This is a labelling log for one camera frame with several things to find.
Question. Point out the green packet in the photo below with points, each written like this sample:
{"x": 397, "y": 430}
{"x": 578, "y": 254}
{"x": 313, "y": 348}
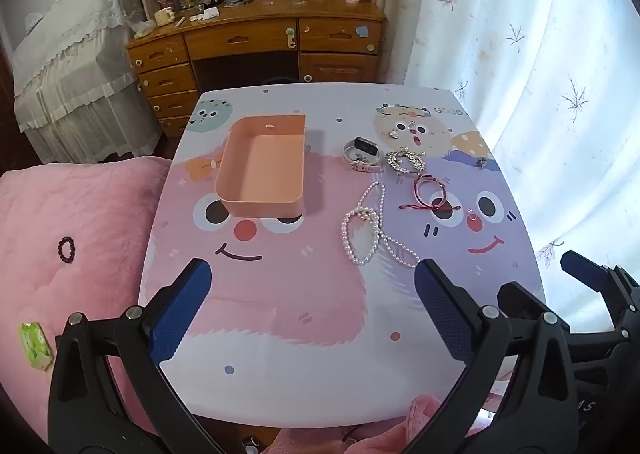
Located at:
{"x": 35, "y": 346}

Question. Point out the pink plush cushion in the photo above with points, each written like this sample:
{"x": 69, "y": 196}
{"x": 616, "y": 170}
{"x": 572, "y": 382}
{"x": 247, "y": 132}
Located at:
{"x": 75, "y": 214}

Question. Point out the yellow mug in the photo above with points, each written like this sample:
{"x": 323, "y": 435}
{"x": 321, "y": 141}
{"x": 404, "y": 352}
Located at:
{"x": 164, "y": 17}

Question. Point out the bed with white lace cover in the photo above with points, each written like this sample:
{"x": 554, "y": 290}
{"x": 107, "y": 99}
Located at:
{"x": 70, "y": 59}

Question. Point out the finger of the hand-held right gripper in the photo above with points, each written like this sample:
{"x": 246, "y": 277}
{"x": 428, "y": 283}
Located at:
{"x": 582, "y": 264}
{"x": 520, "y": 299}

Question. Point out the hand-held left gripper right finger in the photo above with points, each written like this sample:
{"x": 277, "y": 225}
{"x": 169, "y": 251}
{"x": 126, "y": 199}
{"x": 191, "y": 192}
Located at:
{"x": 445, "y": 314}

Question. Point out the pink fluffy cloth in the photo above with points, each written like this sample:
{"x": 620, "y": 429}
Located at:
{"x": 425, "y": 416}

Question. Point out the white smartwatch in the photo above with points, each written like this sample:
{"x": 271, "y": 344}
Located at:
{"x": 356, "y": 162}

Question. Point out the white leaf print curtain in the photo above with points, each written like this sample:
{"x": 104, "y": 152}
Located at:
{"x": 500, "y": 34}

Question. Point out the wooden desk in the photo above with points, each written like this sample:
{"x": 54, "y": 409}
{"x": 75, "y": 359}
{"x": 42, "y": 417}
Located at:
{"x": 240, "y": 37}

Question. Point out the peach plastic box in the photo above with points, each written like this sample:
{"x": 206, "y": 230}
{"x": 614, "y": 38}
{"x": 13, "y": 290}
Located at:
{"x": 260, "y": 169}

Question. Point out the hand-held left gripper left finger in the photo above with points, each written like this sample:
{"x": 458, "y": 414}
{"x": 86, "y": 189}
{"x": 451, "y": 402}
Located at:
{"x": 182, "y": 306}

